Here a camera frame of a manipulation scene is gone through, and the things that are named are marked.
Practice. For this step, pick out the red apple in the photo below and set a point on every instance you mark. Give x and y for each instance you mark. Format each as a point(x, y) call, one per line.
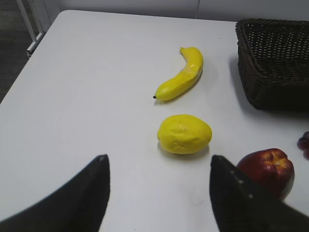
point(271, 169)

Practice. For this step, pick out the yellow banana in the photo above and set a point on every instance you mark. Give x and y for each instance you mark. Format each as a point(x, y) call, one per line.
point(185, 79)

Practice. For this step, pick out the black wicker basket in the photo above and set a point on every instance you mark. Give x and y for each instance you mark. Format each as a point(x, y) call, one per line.
point(273, 63)

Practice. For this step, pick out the white metal frame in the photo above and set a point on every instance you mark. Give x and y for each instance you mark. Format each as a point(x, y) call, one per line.
point(37, 21)

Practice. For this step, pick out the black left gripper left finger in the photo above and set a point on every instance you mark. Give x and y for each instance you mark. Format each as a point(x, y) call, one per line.
point(77, 206)

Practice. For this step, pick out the purple grapes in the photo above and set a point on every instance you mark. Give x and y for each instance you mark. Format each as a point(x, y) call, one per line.
point(303, 144)

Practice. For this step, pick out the yellow lemon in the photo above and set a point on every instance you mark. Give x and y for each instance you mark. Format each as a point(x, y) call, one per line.
point(184, 134)

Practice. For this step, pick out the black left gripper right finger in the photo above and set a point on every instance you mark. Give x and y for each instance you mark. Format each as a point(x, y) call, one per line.
point(241, 205)

